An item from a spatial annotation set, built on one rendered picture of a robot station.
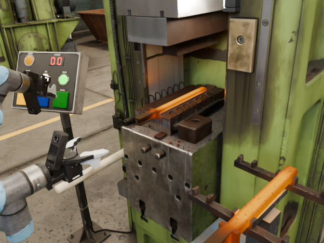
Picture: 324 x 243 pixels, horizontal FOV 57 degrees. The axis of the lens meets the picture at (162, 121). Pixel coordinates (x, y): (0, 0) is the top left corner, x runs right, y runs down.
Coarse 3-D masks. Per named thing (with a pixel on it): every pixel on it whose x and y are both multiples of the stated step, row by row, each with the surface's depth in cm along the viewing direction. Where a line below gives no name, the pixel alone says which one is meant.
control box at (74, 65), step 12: (24, 60) 143; (36, 60) 141; (48, 60) 139; (60, 60) 137; (72, 60) 136; (84, 60) 139; (36, 72) 141; (48, 72) 139; (60, 72) 137; (72, 72) 135; (84, 72) 140; (60, 84) 136; (72, 84) 135; (84, 84) 141; (72, 96) 134; (24, 108) 141; (48, 108) 137; (60, 108) 135; (72, 108) 134
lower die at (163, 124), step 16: (176, 96) 138; (192, 96) 134; (208, 96) 135; (224, 96) 145; (144, 112) 124; (160, 112) 119; (176, 112) 120; (192, 112) 127; (208, 112) 137; (160, 128) 121
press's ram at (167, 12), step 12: (120, 0) 111; (132, 0) 107; (144, 0) 103; (156, 0) 100; (168, 0) 97; (180, 0) 95; (192, 0) 100; (204, 0) 105; (216, 0) 111; (120, 12) 113; (132, 12) 109; (144, 12) 105; (156, 12) 101; (168, 12) 98; (180, 12) 97; (192, 12) 101; (204, 12) 107
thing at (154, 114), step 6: (198, 90) 139; (204, 90) 141; (180, 96) 132; (186, 96) 132; (168, 102) 127; (174, 102) 126; (180, 102) 129; (150, 108) 120; (156, 108) 121; (162, 108) 121; (144, 114) 115; (150, 114) 116; (156, 114) 118; (138, 120) 112; (144, 120) 115; (150, 120) 117
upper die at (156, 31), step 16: (128, 16) 111; (192, 16) 110; (208, 16) 118; (224, 16) 127; (128, 32) 114; (144, 32) 108; (160, 32) 103; (176, 32) 106; (192, 32) 113; (208, 32) 121
